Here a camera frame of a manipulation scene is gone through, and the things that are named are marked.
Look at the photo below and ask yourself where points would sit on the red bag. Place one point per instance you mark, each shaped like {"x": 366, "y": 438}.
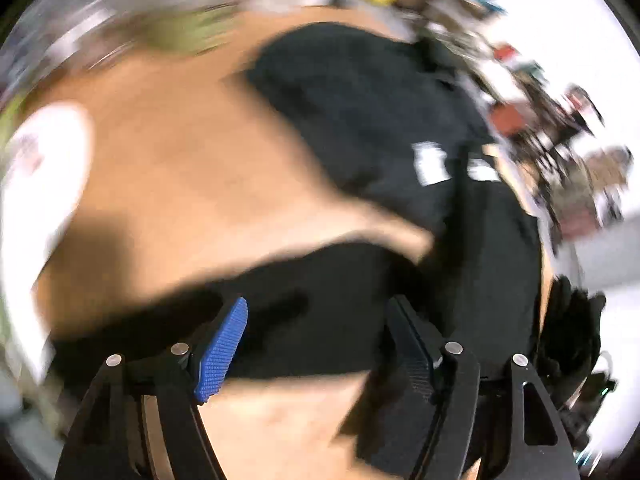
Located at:
{"x": 507, "y": 117}

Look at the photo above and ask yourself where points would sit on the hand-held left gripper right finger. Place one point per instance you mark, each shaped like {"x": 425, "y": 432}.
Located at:
{"x": 411, "y": 347}

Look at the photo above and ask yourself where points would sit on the black garment with white labels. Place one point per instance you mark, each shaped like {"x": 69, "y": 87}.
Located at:
{"x": 360, "y": 110}

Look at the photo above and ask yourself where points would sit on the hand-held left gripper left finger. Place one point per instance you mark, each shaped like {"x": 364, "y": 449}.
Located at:
{"x": 222, "y": 350}

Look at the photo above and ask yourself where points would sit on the olive green box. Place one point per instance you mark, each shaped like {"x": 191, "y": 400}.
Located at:
{"x": 187, "y": 30}

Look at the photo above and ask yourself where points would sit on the white cloth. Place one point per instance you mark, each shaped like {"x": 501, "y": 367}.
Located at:
{"x": 40, "y": 200}

